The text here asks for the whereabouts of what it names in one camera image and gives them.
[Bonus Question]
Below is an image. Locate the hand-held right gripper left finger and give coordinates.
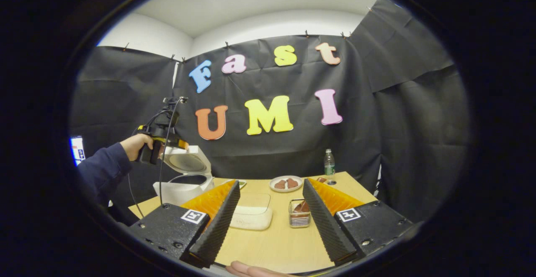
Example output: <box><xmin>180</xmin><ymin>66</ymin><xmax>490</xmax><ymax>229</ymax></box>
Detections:
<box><xmin>129</xmin><ymin>179</ymin><xmax>241</xmax><ymax>268</ymax></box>

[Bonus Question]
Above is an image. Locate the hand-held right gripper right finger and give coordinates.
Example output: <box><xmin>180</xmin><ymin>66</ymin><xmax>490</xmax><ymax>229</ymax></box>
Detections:
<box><xmin>302</xmin><ymin>178</ymin><xmax>419</xmax><ymax>266</ymax></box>

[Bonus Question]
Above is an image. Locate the white rice cooker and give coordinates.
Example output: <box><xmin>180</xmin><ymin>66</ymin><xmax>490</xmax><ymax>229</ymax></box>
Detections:
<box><xmin>152</xmin><ymin>145</ymin><xmax>215</xmax><ymax>206</ymax></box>

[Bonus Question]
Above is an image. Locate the metal wire chopstick holder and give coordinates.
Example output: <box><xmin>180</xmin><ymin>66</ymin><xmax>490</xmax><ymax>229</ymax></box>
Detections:
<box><xmin>289</xmin><ymin>199</ymin><xmax>312</xmax><ymax>228</ymax></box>

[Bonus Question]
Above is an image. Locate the brown wooden spoon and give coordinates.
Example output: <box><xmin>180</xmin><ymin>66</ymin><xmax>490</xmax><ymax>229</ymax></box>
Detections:
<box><xmin>292</xmin><ymin>177</ymin><xmax>327</xmax><ymax>219</ymax></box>

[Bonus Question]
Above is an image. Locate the clear rice container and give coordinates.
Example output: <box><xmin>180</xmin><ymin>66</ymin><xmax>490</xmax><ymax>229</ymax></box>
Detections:
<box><xmin>229</xmin><ymin>192</ymin><xmax>273</xmax><ymax>230</ymax></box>

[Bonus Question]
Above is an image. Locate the white plate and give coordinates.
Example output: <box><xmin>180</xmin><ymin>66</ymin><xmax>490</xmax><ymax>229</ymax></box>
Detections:
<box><xmin>269</xmin><ymin>175</ymin><xmax>303</xmax><ymax>193</ymax></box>

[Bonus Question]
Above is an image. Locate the clear plastic water bottle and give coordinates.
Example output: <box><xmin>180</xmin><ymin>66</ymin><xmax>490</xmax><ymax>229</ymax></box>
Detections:
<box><xmin>324</xmin><ymin>149</ymin><xmax>336</xmax><ymax>181</ymax></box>

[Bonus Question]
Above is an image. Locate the computer monitor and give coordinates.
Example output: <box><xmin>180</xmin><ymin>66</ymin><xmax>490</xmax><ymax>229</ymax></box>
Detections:
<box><xmin>70</xmin><ymin>136</ymin><xmax>86</xmax><ymax>166</ymax></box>

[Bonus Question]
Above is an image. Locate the black backdrop cloth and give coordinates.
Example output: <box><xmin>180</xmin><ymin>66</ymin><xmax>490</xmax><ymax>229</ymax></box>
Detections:
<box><xmin>69</xmin><ymin>0</ymin><xmax>472</xmax><ymax>223</ymax></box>

